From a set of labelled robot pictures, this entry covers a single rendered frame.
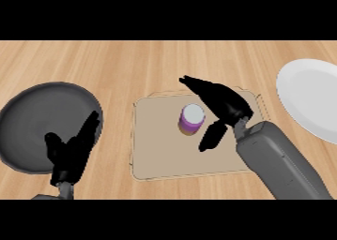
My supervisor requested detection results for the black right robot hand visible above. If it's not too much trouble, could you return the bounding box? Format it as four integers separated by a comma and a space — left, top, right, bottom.
178, 74, 256, 154

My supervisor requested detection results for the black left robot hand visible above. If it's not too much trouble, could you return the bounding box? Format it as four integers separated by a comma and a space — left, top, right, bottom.
44, 110, 103, 188

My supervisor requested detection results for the purple can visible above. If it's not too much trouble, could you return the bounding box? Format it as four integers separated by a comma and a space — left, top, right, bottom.
178, 103, 208, 137

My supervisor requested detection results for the dark grey round plate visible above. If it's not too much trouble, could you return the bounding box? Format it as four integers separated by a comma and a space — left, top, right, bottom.
0, 81, 104, 175

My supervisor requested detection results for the tan rectangular tray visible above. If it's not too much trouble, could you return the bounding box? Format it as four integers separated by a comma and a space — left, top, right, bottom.
128, 86, 268, 182

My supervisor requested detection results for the white round plate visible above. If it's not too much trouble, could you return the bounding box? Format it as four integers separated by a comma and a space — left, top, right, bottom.
276, 58, 337, 147

